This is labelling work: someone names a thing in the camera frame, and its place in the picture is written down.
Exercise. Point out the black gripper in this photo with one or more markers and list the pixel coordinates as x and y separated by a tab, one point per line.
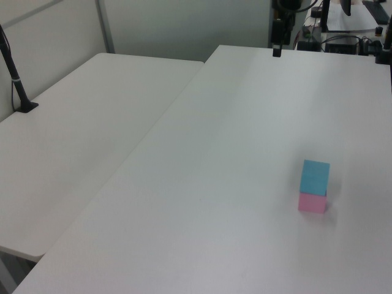
288	4

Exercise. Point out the black keyboard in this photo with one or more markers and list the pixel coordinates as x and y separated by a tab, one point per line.
376	9

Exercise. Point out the black electronics box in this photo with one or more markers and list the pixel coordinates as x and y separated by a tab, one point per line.
341	44

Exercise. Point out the black upright post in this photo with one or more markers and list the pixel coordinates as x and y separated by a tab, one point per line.
325	15

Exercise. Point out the small black box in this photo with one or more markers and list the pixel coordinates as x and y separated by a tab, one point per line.
307	46

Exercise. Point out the blue foam cube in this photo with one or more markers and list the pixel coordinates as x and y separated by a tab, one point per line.
314	179

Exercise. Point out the white side table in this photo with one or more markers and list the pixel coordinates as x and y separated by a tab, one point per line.
85	137

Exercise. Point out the white paper sheet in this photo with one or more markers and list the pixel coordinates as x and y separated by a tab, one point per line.
352	18

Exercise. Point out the pink foam cube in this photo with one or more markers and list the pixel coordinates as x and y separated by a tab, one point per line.
310	202

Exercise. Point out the black camera stand base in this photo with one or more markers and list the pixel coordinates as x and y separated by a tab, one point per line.
385	52

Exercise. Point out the black camera pole with tie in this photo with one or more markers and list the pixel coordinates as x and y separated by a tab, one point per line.
13	76

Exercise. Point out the grey metal partition post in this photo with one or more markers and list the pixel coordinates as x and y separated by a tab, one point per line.
105	26

